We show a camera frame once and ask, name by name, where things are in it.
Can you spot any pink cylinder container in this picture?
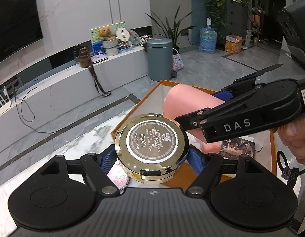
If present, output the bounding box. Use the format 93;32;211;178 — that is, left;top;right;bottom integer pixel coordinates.
163;84;224;153

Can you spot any dark photo card box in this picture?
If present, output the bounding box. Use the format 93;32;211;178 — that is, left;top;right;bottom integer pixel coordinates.
218;136;255;159

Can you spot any gold round tin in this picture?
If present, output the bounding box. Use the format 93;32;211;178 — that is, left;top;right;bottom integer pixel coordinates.
114;113;189;184

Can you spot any person right hand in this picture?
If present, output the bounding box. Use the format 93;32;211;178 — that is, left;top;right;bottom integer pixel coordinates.
277;113;305;165

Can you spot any pink round compact mirror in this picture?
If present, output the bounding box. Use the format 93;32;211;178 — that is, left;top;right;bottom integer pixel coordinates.
107;160;130;193

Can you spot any orange carton box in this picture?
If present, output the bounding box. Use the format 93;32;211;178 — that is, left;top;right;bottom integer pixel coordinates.
225;35;243;54

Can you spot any woven pastel basket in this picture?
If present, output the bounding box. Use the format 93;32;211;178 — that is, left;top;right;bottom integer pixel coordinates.
172;48;184;72

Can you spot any orange storage box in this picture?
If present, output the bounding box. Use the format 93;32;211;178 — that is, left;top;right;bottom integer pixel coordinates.
110;79;278;186

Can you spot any blue water jug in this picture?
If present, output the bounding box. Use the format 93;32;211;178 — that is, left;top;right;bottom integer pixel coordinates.
199;18;217;54

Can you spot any grey trash bin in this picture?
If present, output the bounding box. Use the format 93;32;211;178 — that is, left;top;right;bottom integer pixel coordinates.
146;38;177;82

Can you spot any potted green plant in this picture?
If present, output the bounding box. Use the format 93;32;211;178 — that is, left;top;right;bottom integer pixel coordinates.
146;6;195;48

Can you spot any white wifi router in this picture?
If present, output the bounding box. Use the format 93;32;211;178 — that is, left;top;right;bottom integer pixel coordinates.
0;86;12;116

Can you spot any round paper fan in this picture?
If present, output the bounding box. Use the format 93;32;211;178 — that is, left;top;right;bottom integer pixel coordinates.
116;27;130;45

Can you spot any green poster card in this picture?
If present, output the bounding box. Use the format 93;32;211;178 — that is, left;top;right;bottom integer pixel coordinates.
89;22;127;56

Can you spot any teddy bear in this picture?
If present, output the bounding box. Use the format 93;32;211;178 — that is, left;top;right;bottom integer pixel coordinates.
97;26;117;41

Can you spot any black television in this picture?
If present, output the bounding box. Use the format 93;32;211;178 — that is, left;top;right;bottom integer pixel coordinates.
0;0;43;63

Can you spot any black key ring strap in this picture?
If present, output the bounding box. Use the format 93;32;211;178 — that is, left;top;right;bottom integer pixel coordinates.
276;150;305;188

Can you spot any black cable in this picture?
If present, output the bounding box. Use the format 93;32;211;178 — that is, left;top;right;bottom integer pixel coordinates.
14;86;74;135

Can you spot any brown camera bag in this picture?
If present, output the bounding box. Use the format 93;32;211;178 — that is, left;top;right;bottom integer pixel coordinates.
78;47;111;97

